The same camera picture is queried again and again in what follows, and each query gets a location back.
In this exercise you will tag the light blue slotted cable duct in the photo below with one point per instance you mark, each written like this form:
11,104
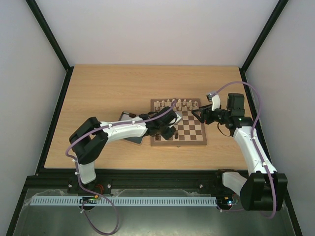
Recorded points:
124,201

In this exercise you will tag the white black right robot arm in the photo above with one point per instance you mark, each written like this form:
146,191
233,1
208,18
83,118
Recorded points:
265,187

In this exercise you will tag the wooden chess board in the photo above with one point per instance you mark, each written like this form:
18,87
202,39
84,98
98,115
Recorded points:
191,131

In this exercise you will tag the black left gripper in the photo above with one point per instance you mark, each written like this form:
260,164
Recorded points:
168,135

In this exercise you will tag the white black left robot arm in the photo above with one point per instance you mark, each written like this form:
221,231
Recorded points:
88,141

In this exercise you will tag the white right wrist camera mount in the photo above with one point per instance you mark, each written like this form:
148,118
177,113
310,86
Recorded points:
214,98

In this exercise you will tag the black aluminium frame rail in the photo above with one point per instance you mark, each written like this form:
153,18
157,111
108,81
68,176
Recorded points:
107,181

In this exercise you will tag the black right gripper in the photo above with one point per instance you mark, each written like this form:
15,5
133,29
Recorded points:
207,116

